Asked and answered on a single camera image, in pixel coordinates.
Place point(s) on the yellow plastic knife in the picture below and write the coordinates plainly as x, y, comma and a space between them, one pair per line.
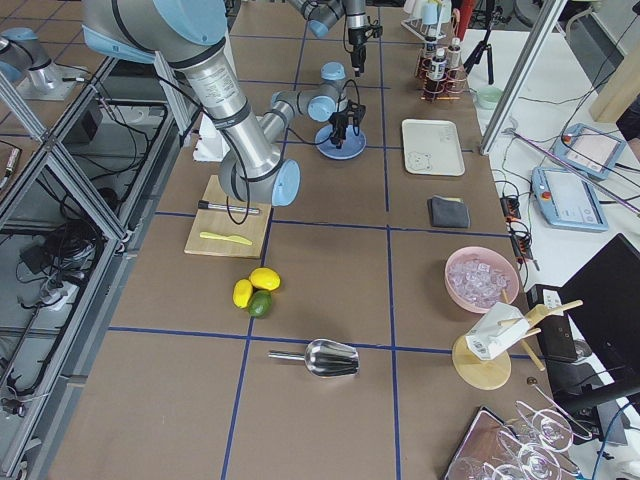
229, 238

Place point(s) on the blue tablet pendant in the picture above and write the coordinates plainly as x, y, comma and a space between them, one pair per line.
567, 202
590, 150

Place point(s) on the blue tablet pendant near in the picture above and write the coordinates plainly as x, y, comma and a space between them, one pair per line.
567, 202

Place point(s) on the metal ice scoop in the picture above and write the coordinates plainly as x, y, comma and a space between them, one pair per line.
324, 358

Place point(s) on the wooden cutting board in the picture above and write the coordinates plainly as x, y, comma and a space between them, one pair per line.
218, 222

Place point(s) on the pink bowl of ice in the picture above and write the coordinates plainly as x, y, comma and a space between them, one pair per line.
476, 278

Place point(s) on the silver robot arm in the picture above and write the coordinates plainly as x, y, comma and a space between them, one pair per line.
322, 16
191, 36

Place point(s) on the green bowl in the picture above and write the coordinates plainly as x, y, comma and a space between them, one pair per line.
488, 97

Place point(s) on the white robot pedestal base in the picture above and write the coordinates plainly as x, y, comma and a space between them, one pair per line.
211, 146

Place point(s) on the yellow lemon near board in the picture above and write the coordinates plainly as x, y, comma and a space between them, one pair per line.
265, 278

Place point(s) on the tea bottle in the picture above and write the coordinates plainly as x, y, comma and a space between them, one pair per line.
438, 65
429, 50
453, 54

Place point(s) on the black camera tripod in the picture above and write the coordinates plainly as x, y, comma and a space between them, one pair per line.
484, 47

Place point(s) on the white wire cup rack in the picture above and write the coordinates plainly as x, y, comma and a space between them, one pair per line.
426, 18

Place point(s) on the steel rod black cap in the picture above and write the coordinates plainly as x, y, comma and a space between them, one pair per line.
206, 205

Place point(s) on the green lime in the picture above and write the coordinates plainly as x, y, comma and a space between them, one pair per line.
260, 303

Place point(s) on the cream bear tray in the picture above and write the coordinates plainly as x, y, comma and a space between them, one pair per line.
432, 147

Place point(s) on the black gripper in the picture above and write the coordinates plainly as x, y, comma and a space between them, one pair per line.
356, 38
340, 121

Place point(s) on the round wooden stand base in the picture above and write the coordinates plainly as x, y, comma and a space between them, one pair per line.
493, 374

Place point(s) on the grey folded cloth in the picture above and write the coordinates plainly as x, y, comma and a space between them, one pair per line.
448, 213

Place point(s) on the copper wire bottle rack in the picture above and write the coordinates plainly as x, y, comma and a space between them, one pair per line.
453, 83

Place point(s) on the clear wine glasses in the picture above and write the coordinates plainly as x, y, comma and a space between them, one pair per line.
532, 445

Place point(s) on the blue tablet pendant far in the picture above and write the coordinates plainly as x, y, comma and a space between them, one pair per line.
590, 150

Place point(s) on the blue plate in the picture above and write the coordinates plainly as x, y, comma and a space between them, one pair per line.
351, 147

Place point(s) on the yellow lemon outer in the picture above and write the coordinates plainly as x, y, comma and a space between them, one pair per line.
242, 293

